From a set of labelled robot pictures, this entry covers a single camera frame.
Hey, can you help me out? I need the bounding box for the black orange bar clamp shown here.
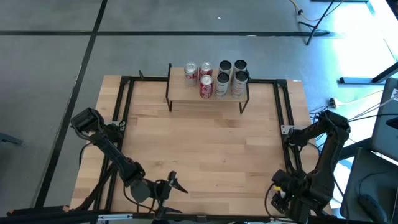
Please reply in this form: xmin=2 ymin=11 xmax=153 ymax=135
xmin=6 ymin=204 xmax=72 ymax=218

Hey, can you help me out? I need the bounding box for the silver soda can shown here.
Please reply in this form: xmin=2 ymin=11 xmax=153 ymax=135
xmin=183 ymin=62 xmax=199 ymax=87

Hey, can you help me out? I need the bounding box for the black desk foot bar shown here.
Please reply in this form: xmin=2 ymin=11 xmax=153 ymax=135
xmin=338 ymin=62 xmax=398 ymax=85
xmin=337 ymin=136 xmax=374 ymax=162

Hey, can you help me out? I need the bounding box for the wooden shelf black metal frame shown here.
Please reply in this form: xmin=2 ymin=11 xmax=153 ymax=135
xmin=164 ymin=63 xmax=251 ymax=114

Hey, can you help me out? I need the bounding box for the grey desk top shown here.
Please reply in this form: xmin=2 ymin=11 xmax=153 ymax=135
xmin=339 ymin=147 xmax=398 ymax=224

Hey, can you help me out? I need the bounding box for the black computer mouse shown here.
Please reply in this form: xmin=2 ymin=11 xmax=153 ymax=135
xmin=357 ymin=194 xmax=389 ymax=224

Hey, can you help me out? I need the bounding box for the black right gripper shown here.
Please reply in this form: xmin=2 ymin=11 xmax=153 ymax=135
xmin=269 ymin=169 xmax=312 ymax=218

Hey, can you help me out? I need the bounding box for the red cola can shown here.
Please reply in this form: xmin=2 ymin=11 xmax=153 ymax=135
xmin=199 ymin=74 xmax=215 ymax=100
xmin=198 ymin=61 xmax=214 ymax=78

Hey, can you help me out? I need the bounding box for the grey chair leg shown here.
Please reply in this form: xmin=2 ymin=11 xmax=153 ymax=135
xmin=0 ymin=132 xmax=24 ymax=146

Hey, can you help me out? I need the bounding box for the white Celsius can black lid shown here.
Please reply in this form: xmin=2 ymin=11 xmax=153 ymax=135
xmin=218 ymin=60 xmax=233 ymax=77
xmin=233 ymin=58 xmax=249 ymax=75
xmin=214 ymin=72 xmax=231 ymax=100
xmin=230 ymin=70 xmax=249 ymax=99

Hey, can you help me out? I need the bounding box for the black tripod stand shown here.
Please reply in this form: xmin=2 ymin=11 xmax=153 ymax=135
xmin=297 ymin=0 xmax=336 ymax=47

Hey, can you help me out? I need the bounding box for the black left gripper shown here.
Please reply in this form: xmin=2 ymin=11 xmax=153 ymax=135
xmin=149 ymin=171 xmax=189 ymax=220

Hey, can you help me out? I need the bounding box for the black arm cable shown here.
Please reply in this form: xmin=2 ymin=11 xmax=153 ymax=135
xmin=78 ymin=141 xmax=94 ymax=167

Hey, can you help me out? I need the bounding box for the yellow floor cable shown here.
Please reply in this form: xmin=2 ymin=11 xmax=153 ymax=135
xmin=289 ymin=0 xmax=318 ymax=23

